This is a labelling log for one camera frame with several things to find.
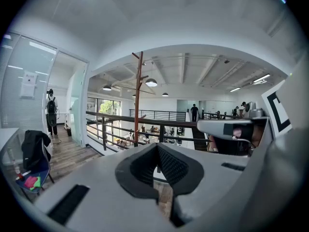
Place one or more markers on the green cloth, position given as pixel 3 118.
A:
pixel 38 183

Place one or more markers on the black metal far railing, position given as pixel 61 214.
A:
pixel 164 113

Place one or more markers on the dark metal balcony railing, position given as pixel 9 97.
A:
pixel 144 122

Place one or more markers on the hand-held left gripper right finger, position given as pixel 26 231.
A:
pixel 212 178

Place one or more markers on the black pendant lamp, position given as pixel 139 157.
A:
pixel 151 82
pixel 107 88
pixel 165 94

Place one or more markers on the white paper notice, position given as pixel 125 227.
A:
pixel 28 84

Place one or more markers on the red cloth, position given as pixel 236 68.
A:
pixel 30 181

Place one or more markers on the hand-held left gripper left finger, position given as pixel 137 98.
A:
pixel 108 178

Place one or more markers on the long ceiling strip light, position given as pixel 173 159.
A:
pixel 261 78

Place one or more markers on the clear bottle with red cap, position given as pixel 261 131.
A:
pixel 17 169

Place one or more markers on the grey chair with black legs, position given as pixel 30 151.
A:
pixel 39 178

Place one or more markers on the person's right hand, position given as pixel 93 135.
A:
pixel 237 132

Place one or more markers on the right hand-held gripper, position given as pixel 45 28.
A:
pixel 275 110

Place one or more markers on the brown wooden coat rack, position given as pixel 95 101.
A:
pixel 138 93

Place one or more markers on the black jacket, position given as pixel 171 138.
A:
pixel 33 149

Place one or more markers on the small black bin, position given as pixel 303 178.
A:
pixel 69 132

